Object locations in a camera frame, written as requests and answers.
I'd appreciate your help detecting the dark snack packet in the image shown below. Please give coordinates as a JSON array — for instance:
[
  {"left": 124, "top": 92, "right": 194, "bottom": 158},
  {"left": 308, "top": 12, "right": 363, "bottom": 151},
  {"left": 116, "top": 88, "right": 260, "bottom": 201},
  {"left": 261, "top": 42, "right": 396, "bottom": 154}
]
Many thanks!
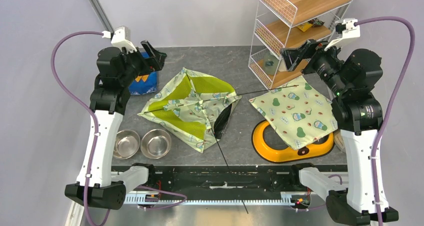
[{"left": 308, "top": 18, "right": 325, "bottom": 28}]

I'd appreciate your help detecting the steel bowl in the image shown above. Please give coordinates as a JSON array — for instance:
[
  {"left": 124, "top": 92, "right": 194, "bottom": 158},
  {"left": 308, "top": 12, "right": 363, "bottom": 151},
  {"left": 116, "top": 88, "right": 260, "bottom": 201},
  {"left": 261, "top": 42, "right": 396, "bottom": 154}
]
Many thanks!
[
  {"left": 140, "top": 129, "right": 172, "bottom": 159},
  {"left": 112, "top": 130, "right": 141, "bottom": 160}
]

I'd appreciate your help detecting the green avocado pet tent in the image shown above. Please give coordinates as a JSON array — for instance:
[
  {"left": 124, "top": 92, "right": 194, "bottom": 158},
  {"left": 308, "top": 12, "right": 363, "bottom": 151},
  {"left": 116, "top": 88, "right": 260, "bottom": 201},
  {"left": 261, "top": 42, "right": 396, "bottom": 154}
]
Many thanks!
[{"left": 137, "top": 67, "right": 243, "bottom": 154}]

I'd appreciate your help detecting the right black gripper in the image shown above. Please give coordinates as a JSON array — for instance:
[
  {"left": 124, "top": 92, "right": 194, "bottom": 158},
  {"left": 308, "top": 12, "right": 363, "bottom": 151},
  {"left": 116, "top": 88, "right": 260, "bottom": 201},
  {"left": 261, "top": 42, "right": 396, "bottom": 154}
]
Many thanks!
[{"left": 280, "top": 37, "right": 352, "bottom": 97}]

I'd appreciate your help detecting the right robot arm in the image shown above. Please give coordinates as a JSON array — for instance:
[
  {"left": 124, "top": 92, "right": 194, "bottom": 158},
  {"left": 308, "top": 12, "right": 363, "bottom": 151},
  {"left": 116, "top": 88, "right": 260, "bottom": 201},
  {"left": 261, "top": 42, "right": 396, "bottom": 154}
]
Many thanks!
[{"left": 280, "top": 39, "right": 399, "bottom": 226}]

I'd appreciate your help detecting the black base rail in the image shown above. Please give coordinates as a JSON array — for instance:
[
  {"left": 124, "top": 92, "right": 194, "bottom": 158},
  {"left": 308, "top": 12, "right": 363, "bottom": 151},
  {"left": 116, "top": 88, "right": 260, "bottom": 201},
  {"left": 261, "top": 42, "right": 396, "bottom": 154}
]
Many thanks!
[{"left": 111, "top": 164, "right": 349, "bottom": 206}]

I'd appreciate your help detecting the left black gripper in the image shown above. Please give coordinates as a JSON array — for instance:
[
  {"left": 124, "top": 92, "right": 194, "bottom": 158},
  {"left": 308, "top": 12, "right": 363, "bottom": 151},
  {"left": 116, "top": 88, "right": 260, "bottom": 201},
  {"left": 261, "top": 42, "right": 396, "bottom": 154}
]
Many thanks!
[{"left": 119, "top": 40, "right": 167, "bottom": 87}]

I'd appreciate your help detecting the left steel bowl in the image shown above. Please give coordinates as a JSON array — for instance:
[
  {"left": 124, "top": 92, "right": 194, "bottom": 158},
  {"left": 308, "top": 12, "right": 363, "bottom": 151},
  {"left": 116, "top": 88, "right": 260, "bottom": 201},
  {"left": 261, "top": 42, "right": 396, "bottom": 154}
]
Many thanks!
[{"left": 112, "top": 130, "right": 141, "bottom": 160}]

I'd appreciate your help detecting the orange pet bowl stand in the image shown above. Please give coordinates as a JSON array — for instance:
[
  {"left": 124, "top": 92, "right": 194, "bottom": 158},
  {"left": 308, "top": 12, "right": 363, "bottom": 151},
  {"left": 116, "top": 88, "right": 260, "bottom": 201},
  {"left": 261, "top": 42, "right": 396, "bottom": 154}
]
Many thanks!
[{"left": 251, "top": 120, "right": 334, "bottom": 164}]

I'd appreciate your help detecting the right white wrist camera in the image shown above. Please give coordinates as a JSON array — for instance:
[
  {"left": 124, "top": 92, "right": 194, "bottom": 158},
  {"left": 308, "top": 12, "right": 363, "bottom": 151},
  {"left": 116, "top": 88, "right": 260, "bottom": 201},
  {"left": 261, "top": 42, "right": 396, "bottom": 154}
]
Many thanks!
[{"left": 324, "top": 18, "right": 361, "bottom": 51}]

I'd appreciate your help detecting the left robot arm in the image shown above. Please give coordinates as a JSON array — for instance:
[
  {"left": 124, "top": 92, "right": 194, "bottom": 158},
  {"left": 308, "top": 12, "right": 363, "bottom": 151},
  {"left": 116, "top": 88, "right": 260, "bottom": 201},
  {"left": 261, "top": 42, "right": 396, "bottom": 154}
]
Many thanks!
[{"left": 64, "top": 40, "right": 167, "bottom": 210}]

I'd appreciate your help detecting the green avocado print mat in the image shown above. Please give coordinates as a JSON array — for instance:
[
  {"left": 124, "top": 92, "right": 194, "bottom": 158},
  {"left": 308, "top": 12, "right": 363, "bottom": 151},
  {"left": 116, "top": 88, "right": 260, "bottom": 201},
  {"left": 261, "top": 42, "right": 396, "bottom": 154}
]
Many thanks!
[{"left": 249, "top": 76, "right": 338, "bottom": 150}]

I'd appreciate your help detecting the grey wrapped roll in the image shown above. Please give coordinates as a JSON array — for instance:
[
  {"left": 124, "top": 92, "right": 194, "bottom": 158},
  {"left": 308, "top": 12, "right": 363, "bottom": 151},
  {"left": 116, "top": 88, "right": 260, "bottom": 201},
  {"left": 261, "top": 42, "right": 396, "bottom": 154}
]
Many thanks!
[{"left": 333, "top": 129, "right": 346, "bottom": 153}]

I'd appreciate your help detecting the green glass jar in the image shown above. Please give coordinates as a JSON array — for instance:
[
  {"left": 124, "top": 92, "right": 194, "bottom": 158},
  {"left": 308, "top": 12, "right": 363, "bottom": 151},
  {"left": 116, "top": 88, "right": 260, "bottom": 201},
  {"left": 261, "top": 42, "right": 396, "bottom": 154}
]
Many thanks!
[{"left": 262, "top": 50, "right": 280, "bottom": 75}]

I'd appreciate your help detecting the white wire wooden shelf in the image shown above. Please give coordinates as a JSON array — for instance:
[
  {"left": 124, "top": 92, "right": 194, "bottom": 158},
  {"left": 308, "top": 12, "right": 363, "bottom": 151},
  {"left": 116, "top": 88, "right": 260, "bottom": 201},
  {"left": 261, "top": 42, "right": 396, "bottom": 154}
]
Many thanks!
[{"left": 248, "top": 0, "right": 354, "bottom": 89}]

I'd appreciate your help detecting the yellow snack packet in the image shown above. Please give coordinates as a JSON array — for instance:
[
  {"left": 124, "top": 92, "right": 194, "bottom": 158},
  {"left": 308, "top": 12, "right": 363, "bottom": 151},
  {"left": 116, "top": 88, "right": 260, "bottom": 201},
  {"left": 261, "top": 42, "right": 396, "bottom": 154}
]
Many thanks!
[{"left": 296, "top": 21, "right": 313, "bottom": 32}]

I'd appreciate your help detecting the blue Doritos chip bag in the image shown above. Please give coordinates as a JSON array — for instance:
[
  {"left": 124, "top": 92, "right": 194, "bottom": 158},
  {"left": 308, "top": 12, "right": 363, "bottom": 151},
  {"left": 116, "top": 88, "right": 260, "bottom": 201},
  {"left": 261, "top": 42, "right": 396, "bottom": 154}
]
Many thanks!
[{"left": 129, "top": 72, "right": 158, "bottom": 95}]

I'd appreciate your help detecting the right steel bowl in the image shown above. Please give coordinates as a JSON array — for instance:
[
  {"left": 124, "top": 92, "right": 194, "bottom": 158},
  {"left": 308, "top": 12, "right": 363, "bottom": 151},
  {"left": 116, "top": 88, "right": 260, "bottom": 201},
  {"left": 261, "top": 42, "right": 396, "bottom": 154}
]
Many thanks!
[{"left": 140, "top": 129, "right": 172, "bottom": 159}]

